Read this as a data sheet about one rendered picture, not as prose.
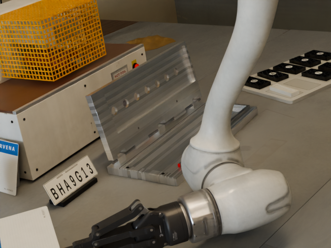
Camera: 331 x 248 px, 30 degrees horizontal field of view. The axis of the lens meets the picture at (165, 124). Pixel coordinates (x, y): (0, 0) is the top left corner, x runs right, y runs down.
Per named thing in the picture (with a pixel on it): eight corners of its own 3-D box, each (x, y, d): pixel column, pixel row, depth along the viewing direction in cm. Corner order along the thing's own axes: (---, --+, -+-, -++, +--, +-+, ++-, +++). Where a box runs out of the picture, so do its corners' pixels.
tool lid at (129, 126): (90, 95, 148) (84, 96, 149) (115, 166, 153) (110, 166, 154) (184, 40, 180) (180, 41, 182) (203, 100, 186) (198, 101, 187)
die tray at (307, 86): (291, 104, 180) (291, 101, 179) (229, 87, 201) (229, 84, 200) (378, 65, 200) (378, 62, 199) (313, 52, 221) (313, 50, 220)
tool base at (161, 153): (177, 186, 144) (175, 172, 143) (108, 173, 156) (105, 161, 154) (257, 113, 177) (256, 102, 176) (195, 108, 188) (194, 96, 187)
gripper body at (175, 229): (186, 209, 108) (136, 225, 105) (192, 250, 111) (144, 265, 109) (173, 191, 114) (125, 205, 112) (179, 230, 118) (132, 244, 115)
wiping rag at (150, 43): (180, 42, 260) (180, 38, 259) (143, 52, 254) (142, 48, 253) (157, 33, 279) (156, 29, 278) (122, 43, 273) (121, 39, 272)
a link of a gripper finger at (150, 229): (155, 232, 109) (154, 226, 109) (93, 250, 107) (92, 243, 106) (148, 222, 113) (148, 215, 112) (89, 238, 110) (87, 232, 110)
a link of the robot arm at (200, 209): (223, 244, 112) (193, 254, 110) (205, 221, 120) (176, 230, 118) (218, 201, 108) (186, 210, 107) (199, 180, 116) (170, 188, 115)
